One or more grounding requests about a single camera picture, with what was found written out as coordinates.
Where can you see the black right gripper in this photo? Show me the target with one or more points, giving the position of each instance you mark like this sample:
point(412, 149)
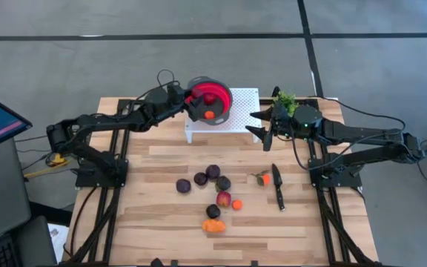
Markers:
point(282, 124)

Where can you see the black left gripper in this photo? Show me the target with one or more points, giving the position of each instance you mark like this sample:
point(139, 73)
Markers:
point(189, 107)

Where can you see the red plum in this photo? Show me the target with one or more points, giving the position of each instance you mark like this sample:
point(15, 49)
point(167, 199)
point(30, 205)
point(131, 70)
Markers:
point(210, 98)

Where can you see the small orange mandarin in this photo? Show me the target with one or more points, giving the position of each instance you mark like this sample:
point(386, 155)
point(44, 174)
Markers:
point(237, 204)
point(209, 114)

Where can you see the red collapsible colander bowl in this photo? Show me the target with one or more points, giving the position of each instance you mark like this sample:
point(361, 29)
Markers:
point(221, 94)

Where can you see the dark purple plum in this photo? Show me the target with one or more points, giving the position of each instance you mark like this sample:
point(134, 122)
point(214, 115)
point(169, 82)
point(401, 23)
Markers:
point(213, 211)
point(200, 178)
point(223, 183)
point(212, 171)
point(183, 185)

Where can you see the red and yellow apple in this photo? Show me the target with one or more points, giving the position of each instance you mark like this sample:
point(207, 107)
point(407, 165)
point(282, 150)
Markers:
point(223, 199)

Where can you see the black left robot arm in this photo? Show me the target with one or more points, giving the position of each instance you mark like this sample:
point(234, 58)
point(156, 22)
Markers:
point(98, 122)

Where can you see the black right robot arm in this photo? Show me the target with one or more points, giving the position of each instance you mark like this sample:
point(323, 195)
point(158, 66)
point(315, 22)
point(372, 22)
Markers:
point(365, 135)

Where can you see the white perforated shelf riser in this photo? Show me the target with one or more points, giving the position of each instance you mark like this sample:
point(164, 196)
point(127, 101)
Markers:
point(245, 111)

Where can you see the small green potted plant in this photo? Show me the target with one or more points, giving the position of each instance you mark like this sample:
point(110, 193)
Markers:
point(288, 100)

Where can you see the black kitchen knife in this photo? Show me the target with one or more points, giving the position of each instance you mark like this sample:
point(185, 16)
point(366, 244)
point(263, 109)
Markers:
point(277, 185)

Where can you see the yellow tool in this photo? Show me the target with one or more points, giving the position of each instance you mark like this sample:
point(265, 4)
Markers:
point(57, 159)

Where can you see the white paper sheet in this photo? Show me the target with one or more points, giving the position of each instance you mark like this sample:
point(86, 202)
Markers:
point(59, 237)

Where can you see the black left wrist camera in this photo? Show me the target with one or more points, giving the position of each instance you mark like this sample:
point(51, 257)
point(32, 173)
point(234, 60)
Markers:
point(176, 92)

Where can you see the black frame bracket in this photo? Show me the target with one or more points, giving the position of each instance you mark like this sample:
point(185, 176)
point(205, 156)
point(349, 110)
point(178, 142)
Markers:
point(275, 91)

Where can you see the black aluminium table frame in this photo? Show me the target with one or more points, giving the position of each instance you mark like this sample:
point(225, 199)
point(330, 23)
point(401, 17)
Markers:
point(124, 101)

